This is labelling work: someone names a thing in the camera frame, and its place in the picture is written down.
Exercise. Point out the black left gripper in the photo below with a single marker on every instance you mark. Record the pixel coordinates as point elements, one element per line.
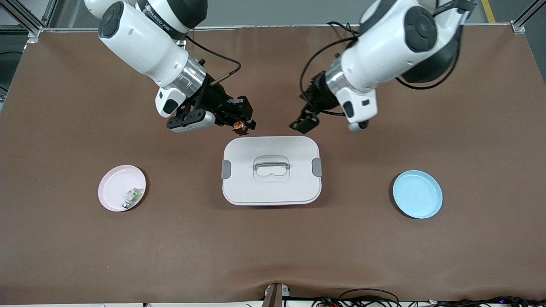
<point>319,96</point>

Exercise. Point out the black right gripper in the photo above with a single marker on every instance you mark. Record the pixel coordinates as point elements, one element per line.
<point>218,101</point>

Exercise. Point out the orange and black switch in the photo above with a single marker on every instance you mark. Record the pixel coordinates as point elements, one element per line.
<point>241,125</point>

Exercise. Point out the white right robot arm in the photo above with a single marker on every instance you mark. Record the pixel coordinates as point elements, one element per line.
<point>140,42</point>

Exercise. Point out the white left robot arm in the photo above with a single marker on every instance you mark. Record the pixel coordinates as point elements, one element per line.
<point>384,47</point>

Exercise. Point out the white lidded storage box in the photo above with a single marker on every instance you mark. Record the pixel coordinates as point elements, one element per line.
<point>271,187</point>

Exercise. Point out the brown table mat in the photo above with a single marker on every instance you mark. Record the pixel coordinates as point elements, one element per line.
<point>273,247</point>

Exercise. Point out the light blue round plate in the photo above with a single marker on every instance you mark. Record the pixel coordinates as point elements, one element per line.
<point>417,194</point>

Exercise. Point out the pink round plate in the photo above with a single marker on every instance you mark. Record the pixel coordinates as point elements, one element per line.
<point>113,187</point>

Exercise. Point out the aluminium table edge rail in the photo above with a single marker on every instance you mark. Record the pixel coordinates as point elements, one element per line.
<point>277,27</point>

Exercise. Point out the green and white switch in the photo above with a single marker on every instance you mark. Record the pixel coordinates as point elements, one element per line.
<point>135,194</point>

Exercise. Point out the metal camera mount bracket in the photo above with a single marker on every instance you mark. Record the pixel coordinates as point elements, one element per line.
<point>275,296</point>

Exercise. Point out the aluminium frame post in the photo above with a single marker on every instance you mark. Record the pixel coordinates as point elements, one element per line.
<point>517,28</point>
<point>35,30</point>

